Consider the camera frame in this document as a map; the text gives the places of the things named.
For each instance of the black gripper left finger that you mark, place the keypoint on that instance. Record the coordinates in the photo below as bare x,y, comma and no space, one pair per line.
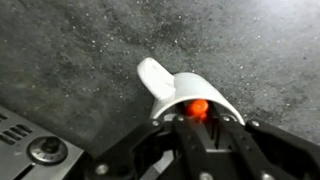
131,157

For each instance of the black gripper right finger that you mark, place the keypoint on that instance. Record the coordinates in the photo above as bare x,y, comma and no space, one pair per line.
264,152

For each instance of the orange capped white marker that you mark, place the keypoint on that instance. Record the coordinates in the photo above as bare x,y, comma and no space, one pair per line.
197,110

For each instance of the white ceramic mug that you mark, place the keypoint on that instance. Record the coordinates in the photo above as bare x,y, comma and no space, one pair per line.
170,89

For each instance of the stainless steel toaster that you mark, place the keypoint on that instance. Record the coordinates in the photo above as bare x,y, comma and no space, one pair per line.
30,152

